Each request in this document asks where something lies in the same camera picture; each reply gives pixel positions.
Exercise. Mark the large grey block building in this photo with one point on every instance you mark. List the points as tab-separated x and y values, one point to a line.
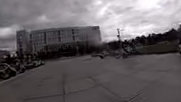
59	37

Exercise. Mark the grey paved plaza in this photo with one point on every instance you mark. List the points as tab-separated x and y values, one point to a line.
83	85

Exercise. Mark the row of dark trees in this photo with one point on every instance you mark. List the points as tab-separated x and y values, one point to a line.
177	32

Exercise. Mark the thin pole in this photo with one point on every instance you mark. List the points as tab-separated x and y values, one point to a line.
119	38

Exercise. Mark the pale kerb line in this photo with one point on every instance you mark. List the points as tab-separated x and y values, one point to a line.
2	82

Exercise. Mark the row of parked bicycles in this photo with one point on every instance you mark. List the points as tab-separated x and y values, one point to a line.
3	70

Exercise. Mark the grass verge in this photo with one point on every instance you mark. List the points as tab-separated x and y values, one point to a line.
158	48

